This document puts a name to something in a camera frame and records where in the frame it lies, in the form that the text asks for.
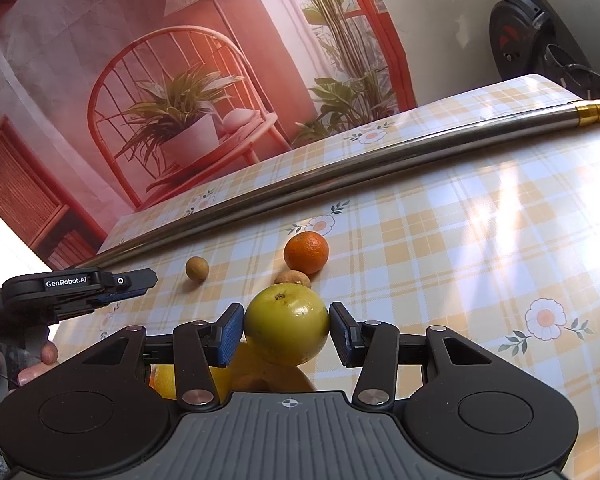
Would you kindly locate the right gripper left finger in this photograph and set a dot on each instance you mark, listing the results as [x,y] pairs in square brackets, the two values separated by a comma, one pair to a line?
[193,348]

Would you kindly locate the black exercise bike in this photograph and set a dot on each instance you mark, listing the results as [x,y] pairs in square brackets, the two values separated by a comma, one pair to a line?
[528,37]

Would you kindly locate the green apple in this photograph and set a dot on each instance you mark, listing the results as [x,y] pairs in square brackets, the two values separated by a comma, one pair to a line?
[286,324]

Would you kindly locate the lemon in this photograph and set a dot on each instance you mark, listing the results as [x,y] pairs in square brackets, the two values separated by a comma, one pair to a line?
[162,379]

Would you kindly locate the telescopic metal pole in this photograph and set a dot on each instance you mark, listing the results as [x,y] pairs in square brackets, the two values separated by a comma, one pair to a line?
[357,169]

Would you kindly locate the back middle tangerine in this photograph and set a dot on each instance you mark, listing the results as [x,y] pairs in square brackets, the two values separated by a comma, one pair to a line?
[306,252]

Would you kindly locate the brown longan fruit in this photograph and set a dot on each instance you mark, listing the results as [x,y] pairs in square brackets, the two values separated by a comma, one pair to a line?
[293,277]

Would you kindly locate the large yellow grapefruit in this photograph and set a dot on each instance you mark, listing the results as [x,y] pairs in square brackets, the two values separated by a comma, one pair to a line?
[247,372]

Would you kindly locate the printed room backdrop cloth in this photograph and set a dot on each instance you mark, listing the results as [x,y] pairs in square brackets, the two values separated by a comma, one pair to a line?
[108,107]

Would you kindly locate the plaid floral tablecloth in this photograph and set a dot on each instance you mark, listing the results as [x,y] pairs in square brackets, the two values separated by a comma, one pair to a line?
[502,246]

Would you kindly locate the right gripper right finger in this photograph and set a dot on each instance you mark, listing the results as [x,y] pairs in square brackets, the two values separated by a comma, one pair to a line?
[377,349]

